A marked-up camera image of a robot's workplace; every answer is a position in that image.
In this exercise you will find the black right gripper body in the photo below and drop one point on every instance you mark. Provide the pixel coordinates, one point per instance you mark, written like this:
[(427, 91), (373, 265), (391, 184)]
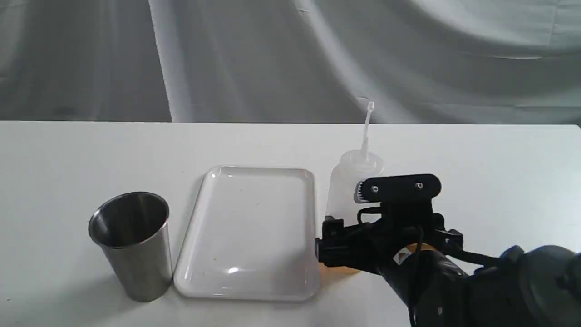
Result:
[(383, 236)]

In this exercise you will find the clear plastic squeeze bottle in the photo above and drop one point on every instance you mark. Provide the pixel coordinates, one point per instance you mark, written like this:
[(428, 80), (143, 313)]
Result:
[(354, 165)]

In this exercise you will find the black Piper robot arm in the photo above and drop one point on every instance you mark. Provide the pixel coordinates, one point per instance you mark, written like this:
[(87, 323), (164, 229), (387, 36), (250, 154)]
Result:
[(444, 286)]

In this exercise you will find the stainless steel cup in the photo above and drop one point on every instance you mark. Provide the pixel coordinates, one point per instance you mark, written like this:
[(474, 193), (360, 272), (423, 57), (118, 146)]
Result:
[(132, 231)]

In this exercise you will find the grey fabric backdrop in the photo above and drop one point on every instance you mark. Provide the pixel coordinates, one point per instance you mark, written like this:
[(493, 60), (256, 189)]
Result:
[(291, 61)]

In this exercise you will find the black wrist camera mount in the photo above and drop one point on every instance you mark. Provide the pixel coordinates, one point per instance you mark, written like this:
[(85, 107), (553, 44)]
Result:
[(398, 189)]

